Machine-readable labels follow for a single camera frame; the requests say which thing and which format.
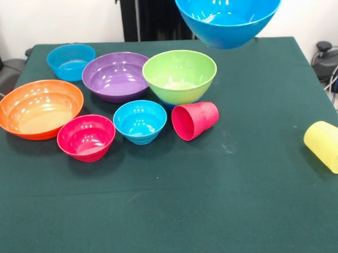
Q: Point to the large blue bowl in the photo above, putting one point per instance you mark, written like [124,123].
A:
[229,19]

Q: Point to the green bowl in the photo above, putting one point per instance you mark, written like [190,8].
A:
[179,73]

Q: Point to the purple bowl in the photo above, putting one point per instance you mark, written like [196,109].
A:
[114,78]

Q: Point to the pink cup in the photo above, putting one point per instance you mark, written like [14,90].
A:
[196,121]

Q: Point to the small cyan bowl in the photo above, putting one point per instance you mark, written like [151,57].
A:
[140,122]

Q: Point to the translucent blue bowl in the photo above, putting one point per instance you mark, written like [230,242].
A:
[68,62]

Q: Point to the grey round floor base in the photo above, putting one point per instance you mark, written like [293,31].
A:
[8,68]
[330,59]

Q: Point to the pink bowl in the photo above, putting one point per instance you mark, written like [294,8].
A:
[86,137]

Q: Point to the orange bowl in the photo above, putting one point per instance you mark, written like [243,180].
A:
[38,109]

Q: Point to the yellow cup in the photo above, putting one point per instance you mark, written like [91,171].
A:
[325,146]

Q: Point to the dark green table cloth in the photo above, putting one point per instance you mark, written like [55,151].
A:
[171,201]

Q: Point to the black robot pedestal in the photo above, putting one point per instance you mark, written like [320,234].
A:
[154,16]

